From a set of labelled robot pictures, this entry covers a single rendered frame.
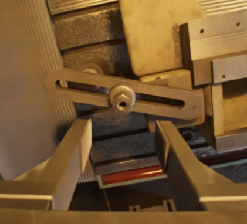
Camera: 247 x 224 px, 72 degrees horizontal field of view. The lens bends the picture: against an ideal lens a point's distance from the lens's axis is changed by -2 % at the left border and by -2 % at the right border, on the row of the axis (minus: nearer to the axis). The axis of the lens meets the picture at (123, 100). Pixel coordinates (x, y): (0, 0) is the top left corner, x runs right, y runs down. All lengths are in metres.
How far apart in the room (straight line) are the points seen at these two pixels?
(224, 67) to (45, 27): 0.53
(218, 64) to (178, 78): 0.07
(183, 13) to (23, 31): 0.50
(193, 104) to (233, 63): 0.09
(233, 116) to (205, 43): 0.20
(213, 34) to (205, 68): 0.06
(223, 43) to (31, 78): 0.57
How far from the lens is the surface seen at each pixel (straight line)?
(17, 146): 0.80
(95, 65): 0.41
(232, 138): 0.39
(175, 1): 0.37
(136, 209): 1.54
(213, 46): 0.34
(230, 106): 0.45
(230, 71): 0.34
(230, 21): 0.36
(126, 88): 0.27
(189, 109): 0.33
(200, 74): 0.33
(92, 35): 0.55
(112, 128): 0.60
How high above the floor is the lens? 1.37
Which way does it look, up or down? 74 degrees down
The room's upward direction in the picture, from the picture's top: 177 degrees clockwise
